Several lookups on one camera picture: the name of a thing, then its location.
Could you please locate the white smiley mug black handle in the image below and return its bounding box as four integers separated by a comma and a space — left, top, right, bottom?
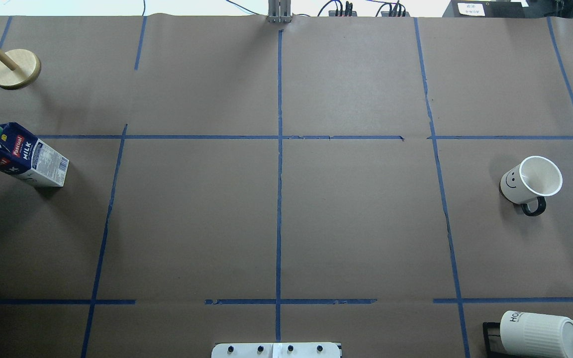
499, 156, 564, 217

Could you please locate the blue white milk carton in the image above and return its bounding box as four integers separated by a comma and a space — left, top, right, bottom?
0, 122, 70, 187

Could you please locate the white ribbed cup lying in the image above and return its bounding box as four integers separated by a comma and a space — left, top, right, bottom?
499, 310, 573, 358

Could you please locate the black power strip left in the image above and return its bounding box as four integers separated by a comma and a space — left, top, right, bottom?
320, 0, 357, 17

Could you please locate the black power strip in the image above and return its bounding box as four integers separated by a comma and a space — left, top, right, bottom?
376, 2, 410, 17
320, 0, 357, 17

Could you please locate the black power strip right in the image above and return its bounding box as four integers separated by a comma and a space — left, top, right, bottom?
376, 2, 410, 17

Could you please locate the black box with label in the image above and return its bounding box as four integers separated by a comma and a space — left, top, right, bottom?
442, 0, 534, 18

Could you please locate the wooden round stand with rod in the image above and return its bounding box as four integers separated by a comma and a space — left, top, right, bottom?
0, 48, 42, 90

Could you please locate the grey metal camera post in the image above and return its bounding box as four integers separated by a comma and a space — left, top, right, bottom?
266, 0, 292, 23

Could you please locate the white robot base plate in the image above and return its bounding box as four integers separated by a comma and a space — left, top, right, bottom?
211, 342, 343, 358

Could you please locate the black tray frame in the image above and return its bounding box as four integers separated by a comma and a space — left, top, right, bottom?
482, 322, 512, 358

